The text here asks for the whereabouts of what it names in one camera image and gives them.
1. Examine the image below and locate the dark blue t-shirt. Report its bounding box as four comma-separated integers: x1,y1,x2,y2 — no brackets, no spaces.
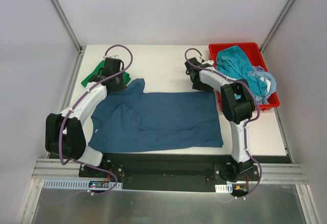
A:
88,79,223,153

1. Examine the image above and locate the white cable duct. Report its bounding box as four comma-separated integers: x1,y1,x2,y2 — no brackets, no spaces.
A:
43,179,123,191
215,183,233,194

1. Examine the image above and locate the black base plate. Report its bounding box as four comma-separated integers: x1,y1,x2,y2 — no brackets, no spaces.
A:
48,150,293,191

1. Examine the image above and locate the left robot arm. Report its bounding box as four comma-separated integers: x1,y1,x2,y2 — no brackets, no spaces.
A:
45,55,126,177

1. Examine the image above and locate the left white cable duct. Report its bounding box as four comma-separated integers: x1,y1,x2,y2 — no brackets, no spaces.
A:
43,179,123,191

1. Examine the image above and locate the left aluminium frame post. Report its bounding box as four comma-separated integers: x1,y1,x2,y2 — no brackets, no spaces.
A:
38,0,86,53

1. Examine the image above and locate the light blue t-shirt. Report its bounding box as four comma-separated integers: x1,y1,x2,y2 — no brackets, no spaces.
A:
248,66,277,104

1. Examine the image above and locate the right white cable duct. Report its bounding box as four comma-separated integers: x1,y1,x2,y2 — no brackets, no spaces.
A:
215,183,233,194

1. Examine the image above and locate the aluminium frame post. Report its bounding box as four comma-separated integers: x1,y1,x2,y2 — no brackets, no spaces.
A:
38,0,86,53
260,0,297,53

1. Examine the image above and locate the teal t-shirt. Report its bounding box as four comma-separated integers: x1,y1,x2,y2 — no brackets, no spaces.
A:
216,46,255,96

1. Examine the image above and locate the green t-shirt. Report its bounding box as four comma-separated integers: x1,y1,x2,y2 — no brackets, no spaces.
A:
81,60,131,87

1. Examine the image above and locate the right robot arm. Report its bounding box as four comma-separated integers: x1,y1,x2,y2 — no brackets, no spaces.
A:
184,58,255,182

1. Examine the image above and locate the right aluminium frame post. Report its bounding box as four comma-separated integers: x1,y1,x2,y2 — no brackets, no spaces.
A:
260,0,297,53

